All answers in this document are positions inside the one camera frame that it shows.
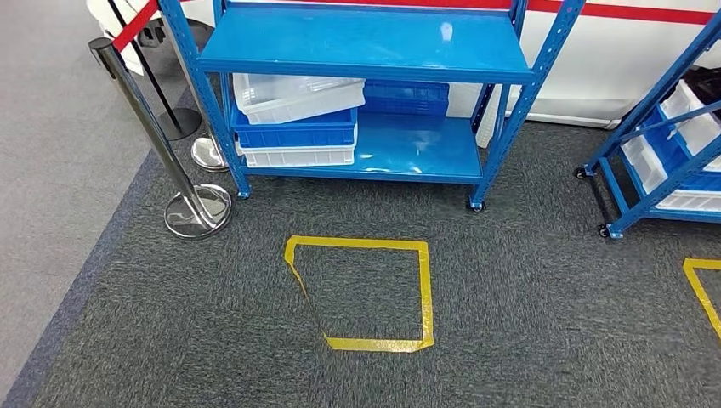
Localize blue metal shelf rack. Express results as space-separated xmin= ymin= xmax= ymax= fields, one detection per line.
xmin=157 ymin=0 xmax=587 ymax=214

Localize blue plastic bin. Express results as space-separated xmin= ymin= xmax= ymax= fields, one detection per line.
xmin=230 ymin=105 xmax=360 ymax=150
xmin=642 ymin=106 xmax=721 ymax=193

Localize blue plastic crate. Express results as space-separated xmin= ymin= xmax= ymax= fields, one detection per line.
xmin=363 ymin=80 xmax=451 ymax=117

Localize blue wheeled cart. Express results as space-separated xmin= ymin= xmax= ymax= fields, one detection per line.
xmin=573 ymin=11 xmax=721 ymax=241

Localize red barrier belt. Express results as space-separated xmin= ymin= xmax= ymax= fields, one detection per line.
xmin=111 ymin=0 xmax=162 ymax=53
xmin=315 ymin=0 xmax=717 ymax=26

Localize black stanchion post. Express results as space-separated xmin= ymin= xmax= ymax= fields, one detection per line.
xmin=106 ymin=0 xmax=202 ymax=142

